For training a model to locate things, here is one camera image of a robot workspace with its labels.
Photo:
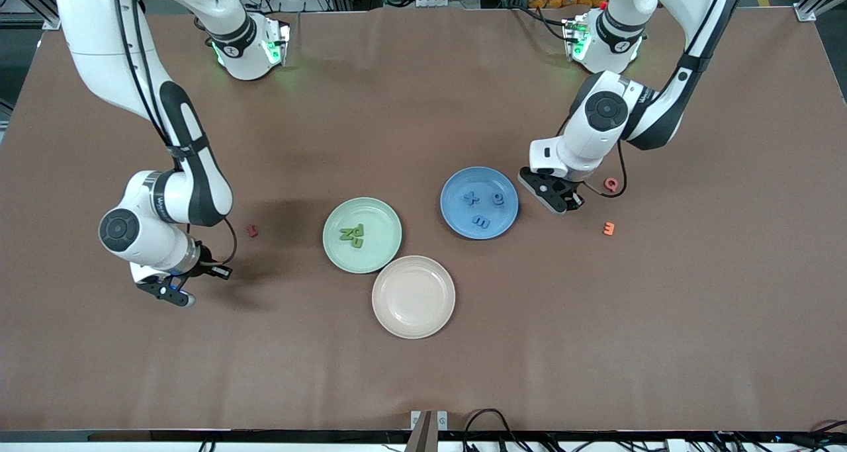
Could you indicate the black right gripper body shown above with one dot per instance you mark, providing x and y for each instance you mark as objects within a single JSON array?
[{"x": 206, "y": 267}]

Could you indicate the blue letter A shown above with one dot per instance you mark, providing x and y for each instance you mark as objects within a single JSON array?
[{"x": 492, "y": 201}]

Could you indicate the blue letter E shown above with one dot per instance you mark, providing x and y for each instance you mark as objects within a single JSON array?
[{"x": 487, "y": 223}]

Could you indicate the blue letter X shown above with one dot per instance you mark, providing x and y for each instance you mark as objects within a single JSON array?
[{"x": 471, "y": 198}]

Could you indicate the green letter N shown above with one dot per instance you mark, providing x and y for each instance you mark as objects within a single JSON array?
[{"x": 345, "y": 234}]

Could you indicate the green letter P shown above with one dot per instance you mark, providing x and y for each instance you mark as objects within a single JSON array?
[{"x": 361, "y": 230}]

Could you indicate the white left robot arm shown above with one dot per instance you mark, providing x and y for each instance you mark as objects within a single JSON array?
[{"x": 595, "y": 131}]

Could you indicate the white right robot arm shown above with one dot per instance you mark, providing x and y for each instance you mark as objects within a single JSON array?
[{"x": 192, "y": 187}]

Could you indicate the red letter Q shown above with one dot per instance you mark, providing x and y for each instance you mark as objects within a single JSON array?
[{"x": 606, "y": 184}]

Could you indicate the orange letter E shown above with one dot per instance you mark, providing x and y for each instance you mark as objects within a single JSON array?
[{"x": 613, "y": 228}]

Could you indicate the blue plate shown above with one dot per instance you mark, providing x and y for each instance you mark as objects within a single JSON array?
[{"x": 509, "y": 220}]

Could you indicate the light green plate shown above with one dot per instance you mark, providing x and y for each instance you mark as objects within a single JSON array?
[{"x": 380, "y": 257}]

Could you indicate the pale pink plate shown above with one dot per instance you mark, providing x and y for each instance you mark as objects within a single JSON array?
[{"x": 413, "y": 297}]

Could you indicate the white power strip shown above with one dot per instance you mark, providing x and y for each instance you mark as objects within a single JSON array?
[{"x": 440, "y": 2}]

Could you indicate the small metal bracket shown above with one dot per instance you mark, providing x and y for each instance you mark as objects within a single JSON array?
[{"x": 423, "y": 432}]

